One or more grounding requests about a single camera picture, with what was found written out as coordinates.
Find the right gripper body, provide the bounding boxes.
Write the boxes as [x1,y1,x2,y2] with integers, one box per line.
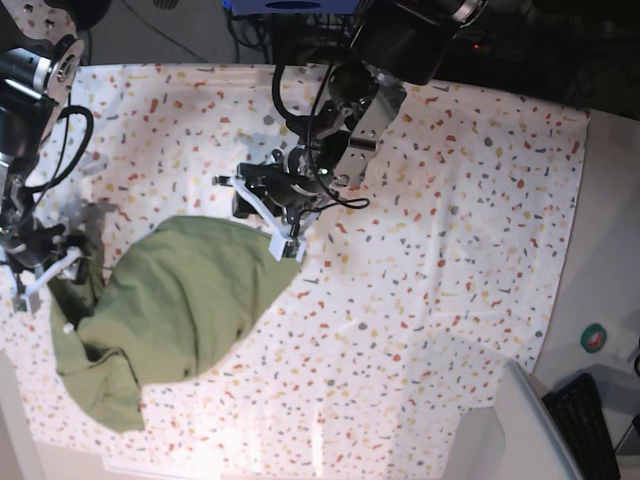
[1,223,65,273]

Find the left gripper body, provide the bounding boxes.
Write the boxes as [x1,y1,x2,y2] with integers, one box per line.
[238,147,326,225]

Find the green t-shirt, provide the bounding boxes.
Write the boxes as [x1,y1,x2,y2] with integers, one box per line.
[48,216,300,433]

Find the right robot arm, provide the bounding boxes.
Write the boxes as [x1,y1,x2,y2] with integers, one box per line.
[1,1,111,314]

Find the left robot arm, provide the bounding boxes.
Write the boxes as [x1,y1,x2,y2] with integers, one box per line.
[214,1,486,261]

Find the terrazzo pattern tablecloth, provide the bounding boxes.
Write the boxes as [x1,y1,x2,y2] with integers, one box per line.
[1,64,590,479]

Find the blue box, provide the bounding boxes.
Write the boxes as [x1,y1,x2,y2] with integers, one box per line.
[222,0,360,15]

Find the green tape roll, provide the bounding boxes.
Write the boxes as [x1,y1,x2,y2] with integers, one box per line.
[580,323,608,354]

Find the black keyboard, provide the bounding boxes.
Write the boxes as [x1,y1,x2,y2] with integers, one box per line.
[542,373,621,480]

